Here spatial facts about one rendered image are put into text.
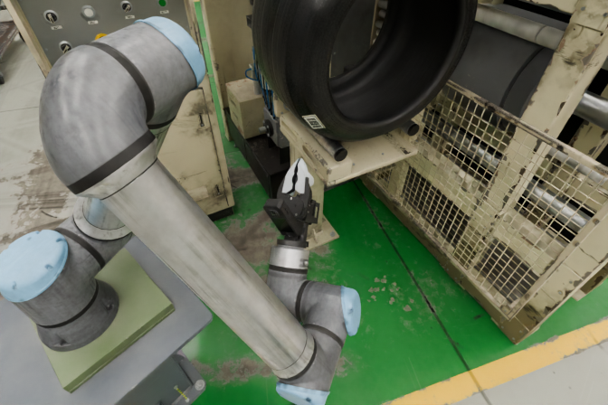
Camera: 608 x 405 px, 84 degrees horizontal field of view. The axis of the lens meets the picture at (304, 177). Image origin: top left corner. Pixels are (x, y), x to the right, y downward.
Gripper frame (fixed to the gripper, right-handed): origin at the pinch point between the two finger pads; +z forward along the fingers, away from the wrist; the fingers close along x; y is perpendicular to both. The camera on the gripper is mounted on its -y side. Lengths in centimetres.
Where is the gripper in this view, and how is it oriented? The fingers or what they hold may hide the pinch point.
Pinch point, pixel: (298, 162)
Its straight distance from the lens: 82.7
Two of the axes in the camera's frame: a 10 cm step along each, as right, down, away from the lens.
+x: 8.6, 0.1, -5.1
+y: 4.9, 2.4, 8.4
